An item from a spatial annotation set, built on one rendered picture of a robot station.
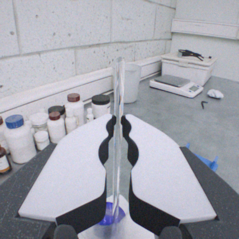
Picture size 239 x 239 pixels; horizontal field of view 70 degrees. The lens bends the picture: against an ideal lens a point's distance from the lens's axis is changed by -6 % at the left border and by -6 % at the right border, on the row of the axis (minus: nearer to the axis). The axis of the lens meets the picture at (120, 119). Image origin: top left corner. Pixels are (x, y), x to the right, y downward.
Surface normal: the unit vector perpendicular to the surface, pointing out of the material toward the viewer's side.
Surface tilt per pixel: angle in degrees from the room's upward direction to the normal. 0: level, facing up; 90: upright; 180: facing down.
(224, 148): 0
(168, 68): 94
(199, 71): 94
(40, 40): 90
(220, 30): 90
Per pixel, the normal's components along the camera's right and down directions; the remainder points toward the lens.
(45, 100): 0.81, 0.31
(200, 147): 0.04, -0.88
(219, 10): -0.58, 0.36
